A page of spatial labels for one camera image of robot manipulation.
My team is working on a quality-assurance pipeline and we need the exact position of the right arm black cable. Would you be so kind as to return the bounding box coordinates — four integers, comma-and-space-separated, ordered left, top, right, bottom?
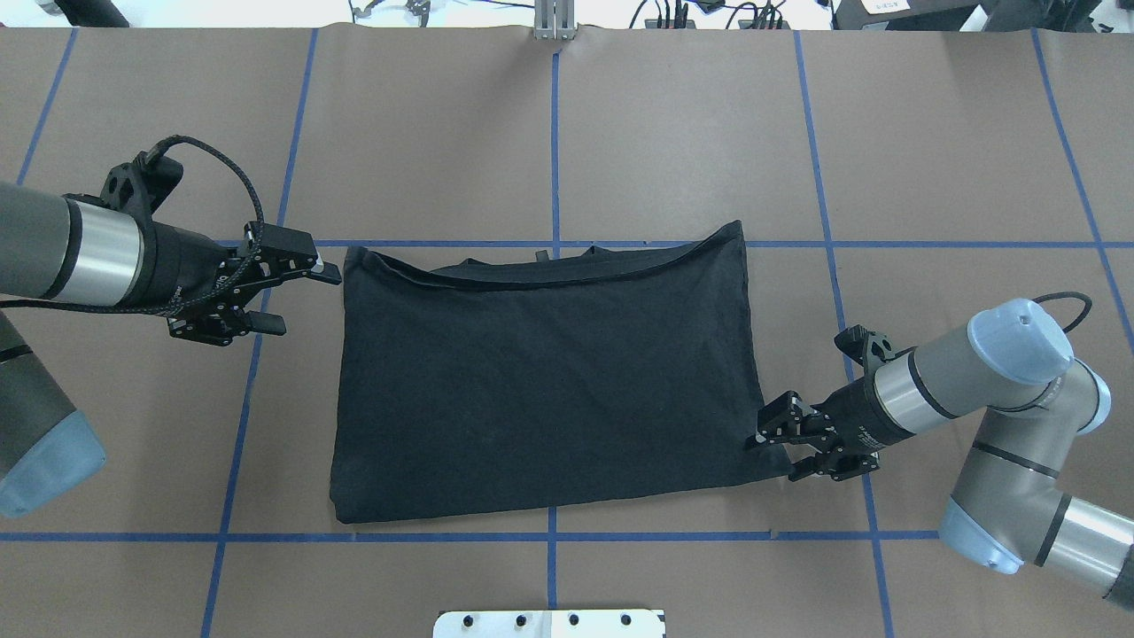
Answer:
1032, 292, 1093, 337

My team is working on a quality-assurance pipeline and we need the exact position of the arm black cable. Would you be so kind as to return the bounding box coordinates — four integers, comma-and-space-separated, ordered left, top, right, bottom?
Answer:
1032, 292, 1093, 337
0, 135, 266, 316

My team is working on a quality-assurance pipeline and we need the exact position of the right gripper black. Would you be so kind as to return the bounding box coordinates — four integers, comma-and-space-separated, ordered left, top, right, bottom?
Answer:
744, 326, 896, 482

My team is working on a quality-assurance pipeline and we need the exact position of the black t-shirt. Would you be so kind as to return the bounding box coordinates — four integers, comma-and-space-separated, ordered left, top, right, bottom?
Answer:
330, 222, 790, 524

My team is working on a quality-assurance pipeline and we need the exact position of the aluminium frame post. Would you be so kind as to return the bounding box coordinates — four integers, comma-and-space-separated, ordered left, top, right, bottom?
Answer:
533, 0, 578, 41

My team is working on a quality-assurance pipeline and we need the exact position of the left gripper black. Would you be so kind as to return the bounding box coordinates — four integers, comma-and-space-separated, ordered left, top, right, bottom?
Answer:
98, 152, 342, 344

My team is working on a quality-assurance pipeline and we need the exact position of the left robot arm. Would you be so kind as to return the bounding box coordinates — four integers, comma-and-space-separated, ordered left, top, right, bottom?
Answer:
1, 150, 342, 518

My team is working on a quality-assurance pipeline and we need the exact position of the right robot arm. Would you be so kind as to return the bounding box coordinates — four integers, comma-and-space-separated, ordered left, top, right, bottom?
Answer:
745, 298, 1133, 611

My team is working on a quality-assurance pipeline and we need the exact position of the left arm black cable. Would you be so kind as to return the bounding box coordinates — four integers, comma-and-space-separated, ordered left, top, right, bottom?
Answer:
0, 135, 266, 316

